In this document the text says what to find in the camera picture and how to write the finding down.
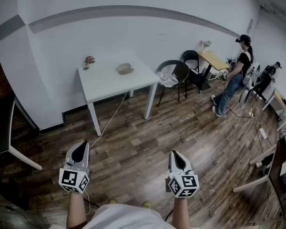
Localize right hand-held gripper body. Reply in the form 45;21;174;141
166;155;200;198

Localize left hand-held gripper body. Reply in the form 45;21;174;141
59;143;91;195

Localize beige glasses case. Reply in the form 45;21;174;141
116;62;135;75

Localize person's left forearm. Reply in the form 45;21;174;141
66;191;88;229

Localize person's right forearm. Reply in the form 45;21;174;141
171;196;192;229

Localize person's white shirt torso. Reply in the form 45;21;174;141
82;203;201;229

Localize black table white legs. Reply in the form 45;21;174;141
233;132;286;220
0;95;43;172

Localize white square table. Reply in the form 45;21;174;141
77;52;162;137

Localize floral round seat cushion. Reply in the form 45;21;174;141
155;72;180;89

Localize white storage box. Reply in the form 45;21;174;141
205;68;222;82

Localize red flowers in small pot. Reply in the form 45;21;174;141
82;55;97;71

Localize dark round-backed chair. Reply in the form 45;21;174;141
156;60;190;107

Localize black folding chair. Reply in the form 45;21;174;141
183;50;212;94

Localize yellow wooden table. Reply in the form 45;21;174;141
197;51;230;81

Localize white standing fan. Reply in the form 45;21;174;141
239;61;262;111

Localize wooden table white legs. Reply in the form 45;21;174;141
262;87;286;132

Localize pale flowers in vase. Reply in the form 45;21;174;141
200;40;213;55

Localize white charging cable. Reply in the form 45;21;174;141
83;91;128;216

